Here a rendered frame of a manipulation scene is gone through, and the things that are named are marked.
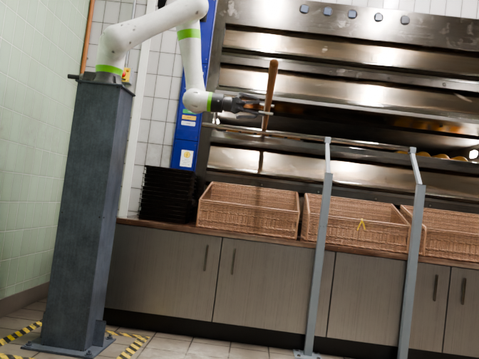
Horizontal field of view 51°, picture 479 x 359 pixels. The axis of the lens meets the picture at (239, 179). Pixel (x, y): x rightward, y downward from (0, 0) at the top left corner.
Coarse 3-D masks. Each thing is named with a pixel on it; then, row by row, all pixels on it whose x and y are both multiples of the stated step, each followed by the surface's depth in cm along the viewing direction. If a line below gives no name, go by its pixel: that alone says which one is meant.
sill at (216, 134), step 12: (216, 132) 325; (228, 132) 324; (276, 144) 323; (288, 144) 323; (300, 144) 323; (312, 144) 322; (324, 144) 323; (384, 156) 321; (396, 156) 321; (408, 156) 320; (420, 156) 320
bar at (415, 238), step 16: (224, 128) 287; (240, 128) 287; (256, 128) 287; (352, 144) 285; (368, 144) 284; (384, 144) 284; (416, 176) 268; (416, 192) 261; (416, 208) 259; (320, 224) 260; (416, 224) 259; (320, 240) 260; (416, 240) 258; (320, 256) 259; (416, 256) 258; (320, 272) 259; (416, 272) 258; (400, 336) 259; (304, 352) 257; (400, 352) 256
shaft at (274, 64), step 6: (276, 60) 159; (270, 66) 161; (276, 66) 160; (270, 72) 167; (276, 72) 167; (270, 78) 175; (270, 84) 183; (270, 90) 193; (270, 96) 203; (264, 102) 221; (270, 102) 216; (264, 108) 232; (264, 120) 263; (264, 126) 282
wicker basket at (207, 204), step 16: (208, 192) 305; (240, 192) 318; (256, 192) 318; (272, 192) 318; (288, 192) 317; (208, 208) 274; (224, 208) 273; (240, 208) 272; (256, 208) 272; (272, 208) 272; (208, 224) 273; (224, 224) 273; (240, 224) 272; (256, 224) 312; (272, 224) 271; (288, 224) 271
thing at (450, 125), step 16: (288, 112) 326; (304, 112) 323; (320, 112) 319; (336, 112) 316; (352, 112) 312; (368, 112) 309; (384, 112) 307; (400, 112) 307; (416, 128) 325; (432, 128) 322; (448, 128) 318; (464, 128) 315
